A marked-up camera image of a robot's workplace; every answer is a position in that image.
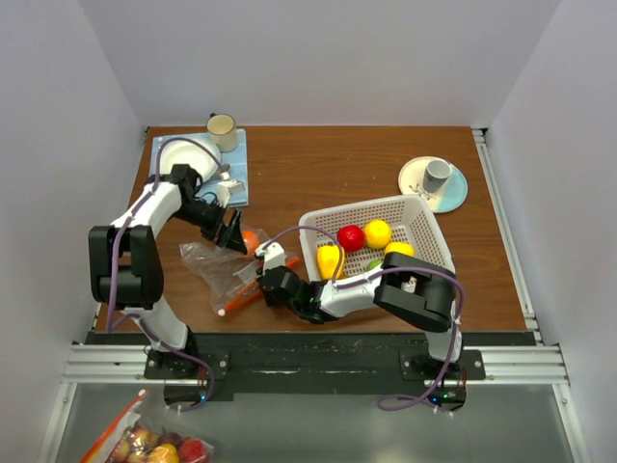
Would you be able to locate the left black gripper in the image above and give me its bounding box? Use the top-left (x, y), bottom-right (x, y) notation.
top-left (172, 199), bottom-right (247, 254)

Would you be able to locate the fake orange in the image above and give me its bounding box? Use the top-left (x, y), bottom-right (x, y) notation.
top-left (242, 230), bottom-right (261, 257)

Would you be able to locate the clear zip top bag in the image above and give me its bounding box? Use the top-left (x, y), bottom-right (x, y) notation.
top-left (178, 224), bottom-right (303, 318)

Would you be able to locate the fake yellow pepper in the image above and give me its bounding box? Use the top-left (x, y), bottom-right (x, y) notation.
top-left (316, 244), bottom-right (345, 280)

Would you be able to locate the fake red apple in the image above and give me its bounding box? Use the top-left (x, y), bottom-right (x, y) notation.
top-left (336, 225), bottom-right (365, 253)

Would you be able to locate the fake yellow lemon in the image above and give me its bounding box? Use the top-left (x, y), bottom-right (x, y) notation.
top-left (363, 219), bottom-right (392, 250)

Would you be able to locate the fake yellow pear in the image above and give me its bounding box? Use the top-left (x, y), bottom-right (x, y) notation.
top-left (384, 241), bottom-right (416, 257)

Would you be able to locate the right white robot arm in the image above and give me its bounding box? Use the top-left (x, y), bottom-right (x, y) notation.
top-left (256, 244), bottom-right (465, 379)

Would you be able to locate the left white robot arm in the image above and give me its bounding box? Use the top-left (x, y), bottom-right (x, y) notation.
top-left (88, 164), bottom-right (247, 378)

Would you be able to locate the metal spoon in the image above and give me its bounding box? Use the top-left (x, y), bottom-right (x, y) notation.
top-left (218, 164), bottom-right (230, 177)

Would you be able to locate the blue checked cloth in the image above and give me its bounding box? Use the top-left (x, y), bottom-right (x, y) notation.
top-left (148, 129), bottom-right (249, 207)

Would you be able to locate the white bowl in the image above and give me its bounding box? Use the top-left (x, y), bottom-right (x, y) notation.
top-left (152, 137), bottom-right (222, 182)

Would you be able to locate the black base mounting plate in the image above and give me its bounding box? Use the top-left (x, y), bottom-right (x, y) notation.
top-left (127, 331), bottom-right (486, 414)

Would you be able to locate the beige enamel mug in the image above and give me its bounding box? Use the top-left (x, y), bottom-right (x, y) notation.
top-left (206, 113), bottom-right (239, 152)

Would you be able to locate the white perforated plastic basket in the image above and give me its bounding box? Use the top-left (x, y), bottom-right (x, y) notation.
top-left (299, 195), bottom-right (455, 281)

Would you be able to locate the grey cup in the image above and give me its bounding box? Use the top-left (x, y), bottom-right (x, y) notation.
top-left (423, 159), bottom-right (452, 192)

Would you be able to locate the pink and blue plate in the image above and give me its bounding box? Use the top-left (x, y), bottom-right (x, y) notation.
top-left (398, 156), bottom-right (469, 213)

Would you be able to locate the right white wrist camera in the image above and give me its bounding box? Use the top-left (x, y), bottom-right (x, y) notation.
top-left (255, 241), bottom-right (286, 270)

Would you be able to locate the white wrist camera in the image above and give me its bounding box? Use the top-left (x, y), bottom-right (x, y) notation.
top-left (255, 241), bottom-right (286, 270)
top-left (216, 179), bottom-right (245, 205)

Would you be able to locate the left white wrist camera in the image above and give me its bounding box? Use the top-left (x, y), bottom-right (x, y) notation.
top-left (216, 179), bottom-right (245, 205)

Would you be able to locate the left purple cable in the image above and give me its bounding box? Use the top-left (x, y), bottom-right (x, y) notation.
top-left (104, 137), bottom-right (228, 334)

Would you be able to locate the purple cable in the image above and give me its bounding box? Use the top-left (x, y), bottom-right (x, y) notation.
top-left (259, 225), bottom-right (467, 412)
top-left (104, 137), bottom-right (228, 334)

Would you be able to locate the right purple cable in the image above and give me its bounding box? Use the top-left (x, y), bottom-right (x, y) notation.
top-left (259, 225), bottom-right (467, 412)

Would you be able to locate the aluminium frame rail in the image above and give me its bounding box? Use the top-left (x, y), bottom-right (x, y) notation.
top-left (62, 127), bottom-right (592, 463)

